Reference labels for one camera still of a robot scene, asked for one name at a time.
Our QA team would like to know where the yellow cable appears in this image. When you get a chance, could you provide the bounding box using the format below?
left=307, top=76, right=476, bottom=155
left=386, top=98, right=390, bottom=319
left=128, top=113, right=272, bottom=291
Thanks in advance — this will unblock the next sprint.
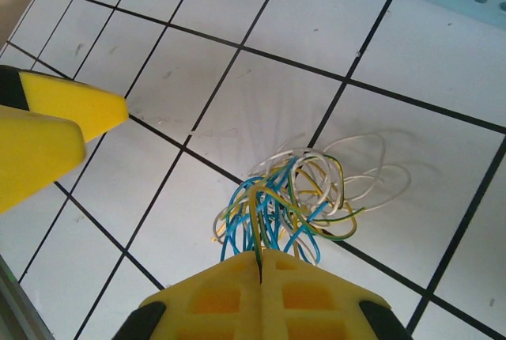
left=211, top=160, right=357, bottom=246

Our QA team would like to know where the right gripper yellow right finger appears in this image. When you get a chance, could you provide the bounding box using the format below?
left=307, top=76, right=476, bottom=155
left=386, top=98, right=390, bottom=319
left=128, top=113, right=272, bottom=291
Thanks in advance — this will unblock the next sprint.
left=261, top=248, right=412, bottom=340

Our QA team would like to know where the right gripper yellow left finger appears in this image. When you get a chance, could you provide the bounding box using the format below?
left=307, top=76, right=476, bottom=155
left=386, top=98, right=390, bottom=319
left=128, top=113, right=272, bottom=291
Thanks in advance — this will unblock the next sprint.
left=112, top=251, right=264, bottom=340

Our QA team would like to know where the aluminium rail beam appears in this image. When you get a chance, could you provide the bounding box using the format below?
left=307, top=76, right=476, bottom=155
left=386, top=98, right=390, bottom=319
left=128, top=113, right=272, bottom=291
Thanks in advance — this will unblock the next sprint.
left=0, top=255, right=55, bottom=340

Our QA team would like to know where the white cable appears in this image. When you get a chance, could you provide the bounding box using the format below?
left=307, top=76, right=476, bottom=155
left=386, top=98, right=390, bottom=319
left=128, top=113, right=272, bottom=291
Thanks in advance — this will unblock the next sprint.
left=308, top=130, right=412, bottom=214
left=211, top=132, right=345, bottom=246

